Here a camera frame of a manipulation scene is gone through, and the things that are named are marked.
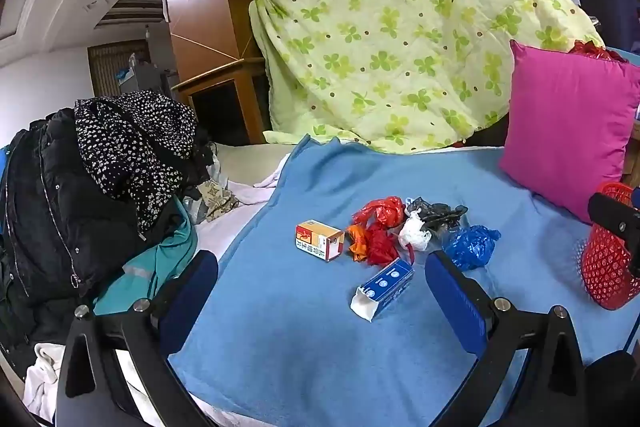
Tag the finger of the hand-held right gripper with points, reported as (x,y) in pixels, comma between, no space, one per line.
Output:
(615,217)

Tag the pink pillow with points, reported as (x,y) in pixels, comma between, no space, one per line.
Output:
(565,122)

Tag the white plastic bag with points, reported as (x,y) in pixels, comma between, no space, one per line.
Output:
(414,232)

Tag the orange cardboard box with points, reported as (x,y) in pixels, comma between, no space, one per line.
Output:
(317,239)

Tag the teal garment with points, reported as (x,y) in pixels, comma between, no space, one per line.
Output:
(165,257)

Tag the pile of dark clothes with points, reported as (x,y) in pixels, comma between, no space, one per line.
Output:
(45,217)

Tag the blue plastic bag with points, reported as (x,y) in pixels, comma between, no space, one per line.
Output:
(470,247)

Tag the blue fleece blanket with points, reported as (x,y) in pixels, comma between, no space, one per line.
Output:
(300,332)

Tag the orange plastic bag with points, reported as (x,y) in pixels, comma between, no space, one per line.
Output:
(357,239)

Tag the white cloth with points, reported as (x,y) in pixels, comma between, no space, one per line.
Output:
(42,382)

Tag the pale pink bed sheet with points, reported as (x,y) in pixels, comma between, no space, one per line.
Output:
(220,232)

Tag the grey appliance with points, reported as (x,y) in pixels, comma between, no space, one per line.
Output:
(142,79)

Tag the black plastic bag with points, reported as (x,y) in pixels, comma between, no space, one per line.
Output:
(440,214)

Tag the dark wooden cabinet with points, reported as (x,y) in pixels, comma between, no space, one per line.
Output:
(225,107)

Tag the beige patterned cloth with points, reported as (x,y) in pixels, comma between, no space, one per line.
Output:
(215,199)

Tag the wooden lattice door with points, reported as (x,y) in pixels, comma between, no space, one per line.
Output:
(105,67)

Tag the red plastic wrap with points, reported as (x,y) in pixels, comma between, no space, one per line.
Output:
(595,51)

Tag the green clover print quilt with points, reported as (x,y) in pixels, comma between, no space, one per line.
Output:
(400,32)

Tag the red plastic basket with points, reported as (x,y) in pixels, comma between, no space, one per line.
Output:
(605,272)

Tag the red plastic bag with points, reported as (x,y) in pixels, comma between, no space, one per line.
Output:
(382,212)
(382,247)

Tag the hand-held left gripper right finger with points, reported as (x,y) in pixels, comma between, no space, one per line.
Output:
(452,302)

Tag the blue white cardboard box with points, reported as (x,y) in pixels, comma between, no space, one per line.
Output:
(385,287)

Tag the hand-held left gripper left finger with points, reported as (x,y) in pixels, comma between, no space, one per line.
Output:
(192,302)

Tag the cream mattress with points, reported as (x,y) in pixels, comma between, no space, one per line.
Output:
(245,162)

